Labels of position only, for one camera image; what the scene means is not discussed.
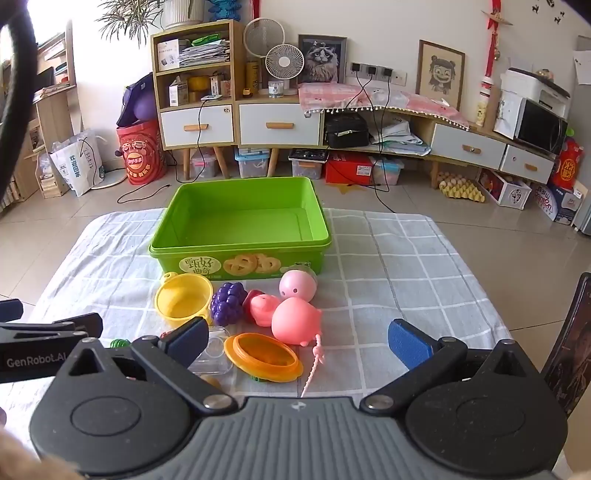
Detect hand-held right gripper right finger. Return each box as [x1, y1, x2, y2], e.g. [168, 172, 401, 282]
[359, 318, 540, 415]

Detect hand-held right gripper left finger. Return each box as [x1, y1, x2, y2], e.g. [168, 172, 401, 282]
[55, 316, 239, 415]

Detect clear plastic container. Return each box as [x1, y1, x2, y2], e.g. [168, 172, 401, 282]
[187, 325, 234, 377]

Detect yellow toy pot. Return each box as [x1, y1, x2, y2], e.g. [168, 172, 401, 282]
[154, 272, 215, 329]

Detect purple toy grapes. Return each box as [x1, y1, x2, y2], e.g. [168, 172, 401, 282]
[210, 281, 247, 326]

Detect orange toy pumpkin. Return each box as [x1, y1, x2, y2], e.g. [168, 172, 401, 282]
[224, 332, 304, 383]

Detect small pink toy pig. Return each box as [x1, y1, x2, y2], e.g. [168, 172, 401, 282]
[242, 289, 282, 328]

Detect large pink pig with string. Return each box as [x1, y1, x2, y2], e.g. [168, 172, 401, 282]
[271, 296, 326, 398]

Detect pink ball toy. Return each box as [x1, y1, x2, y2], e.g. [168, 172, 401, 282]
[278, 262, 319, 304]

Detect green plastic box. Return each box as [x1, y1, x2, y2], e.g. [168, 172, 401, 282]
[148, 176, 333, 281]

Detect grey checked tablecloth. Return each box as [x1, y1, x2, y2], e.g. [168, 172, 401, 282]
[0, 209, 514, 432]

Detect beige fuzzy sleeve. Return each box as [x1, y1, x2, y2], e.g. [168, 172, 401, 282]
[0, 425, 81, 480]

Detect wooden crate of books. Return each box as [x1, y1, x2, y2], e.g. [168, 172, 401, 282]
[37, 154, 71, 199]

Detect white round fan base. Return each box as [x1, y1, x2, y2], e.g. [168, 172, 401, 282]
[90, 167, 127, 191]

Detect white shopping bag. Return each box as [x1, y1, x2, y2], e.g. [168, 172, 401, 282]
[49, 130, 106, 198]

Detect dark chair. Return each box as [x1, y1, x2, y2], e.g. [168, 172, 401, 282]
[539, 272, 591, 418]

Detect yellow egg tray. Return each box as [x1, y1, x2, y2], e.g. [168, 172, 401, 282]
[438, 171, 486, 204]

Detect clear storage box white lid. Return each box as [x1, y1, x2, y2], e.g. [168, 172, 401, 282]
[370, 156, 406, 186]

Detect white red printed box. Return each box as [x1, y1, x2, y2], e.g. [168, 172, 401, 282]
[477, 167, 533, 211]

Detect red cardboard box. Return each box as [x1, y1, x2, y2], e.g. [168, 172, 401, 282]
[324, 152, 376, 185]

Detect clear storage box blue lid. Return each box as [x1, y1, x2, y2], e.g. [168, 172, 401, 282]
[234, 147, 271, 179]

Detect red snack barrel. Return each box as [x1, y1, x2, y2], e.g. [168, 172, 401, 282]
[115, 119, 168, 186]

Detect wooden bookshelf desk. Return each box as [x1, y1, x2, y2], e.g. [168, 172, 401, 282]
[0, 18, 85, 214]

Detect tall wooden shelf cabinet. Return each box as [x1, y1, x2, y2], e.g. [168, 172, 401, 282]
[150, 21, 246, 182]

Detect clear storage box dark top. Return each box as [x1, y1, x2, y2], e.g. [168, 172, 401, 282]
[288, 148, 329, 181]

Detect curved wooden tv stand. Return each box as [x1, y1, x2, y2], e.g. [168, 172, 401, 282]
[322, 104, 557, 190]

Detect blue white carton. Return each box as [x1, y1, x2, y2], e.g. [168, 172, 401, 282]
[534, 181, 586, 225]

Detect pile of white papers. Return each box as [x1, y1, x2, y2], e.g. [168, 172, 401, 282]
[369, 115, 432, 156]

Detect wooden drawer cabinet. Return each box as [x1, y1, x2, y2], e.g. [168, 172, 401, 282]
[235, 95, 325, 180]

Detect black bag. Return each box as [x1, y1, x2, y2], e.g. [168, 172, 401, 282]
[324, 113, 371, 149]

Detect purple bag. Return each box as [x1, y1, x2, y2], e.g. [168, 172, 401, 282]
[116, 73, 160, 129]

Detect red gift bag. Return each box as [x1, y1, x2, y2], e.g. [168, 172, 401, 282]
[550, 137, 584, 191]

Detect small white carton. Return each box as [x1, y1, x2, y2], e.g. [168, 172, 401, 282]
[167, 78, 190, 108]

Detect white red bottle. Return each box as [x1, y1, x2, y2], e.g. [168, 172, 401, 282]
[475, 78, 490, 127]

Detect pink checked cloth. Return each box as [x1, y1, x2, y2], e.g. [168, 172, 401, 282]
[298, 82, 470, 131]

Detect black microwave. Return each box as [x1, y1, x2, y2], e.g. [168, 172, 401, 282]
[514, 98, 570, 156]

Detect yellow canister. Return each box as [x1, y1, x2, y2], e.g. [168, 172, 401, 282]
[244, 61, 260, 97]

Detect framed cartoon girl picture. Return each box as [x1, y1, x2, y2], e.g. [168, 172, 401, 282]
[416, 40, 466, 110]

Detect stack of papers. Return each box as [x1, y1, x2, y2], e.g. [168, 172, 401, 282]
[178, 36, 232, 69]

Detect white product box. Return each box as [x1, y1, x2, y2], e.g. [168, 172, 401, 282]
[156, 39, 182, 71]

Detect white printer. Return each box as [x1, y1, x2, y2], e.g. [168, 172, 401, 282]
[500, 68, 573, 120]

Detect small white desk fan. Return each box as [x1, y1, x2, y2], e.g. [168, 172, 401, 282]
[264, 43, 305, 96]

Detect framed cat picture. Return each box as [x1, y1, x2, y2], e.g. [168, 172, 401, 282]
[298, 34, 348, 85]

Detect white round mesh fan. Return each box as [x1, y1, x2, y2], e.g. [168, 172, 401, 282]
[243, 18, 283, 60]

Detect red hanging ornament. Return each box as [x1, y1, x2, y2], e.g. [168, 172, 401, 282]
[481, 0, 514, 88]

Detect potted plant white pot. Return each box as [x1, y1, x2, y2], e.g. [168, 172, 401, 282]
[98, 0, 205, 44]

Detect blue toy figure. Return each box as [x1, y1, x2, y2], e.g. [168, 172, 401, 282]
[208, 0, 243, 21]

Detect clear storage box pink handle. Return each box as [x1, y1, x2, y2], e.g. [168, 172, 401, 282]
[191, 148, 221, 181]

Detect white wall sockets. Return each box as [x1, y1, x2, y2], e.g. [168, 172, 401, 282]
[348, 61, 408, 87]

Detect black strap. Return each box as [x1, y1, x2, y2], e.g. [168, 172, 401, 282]
[0, 0, 37, 155]

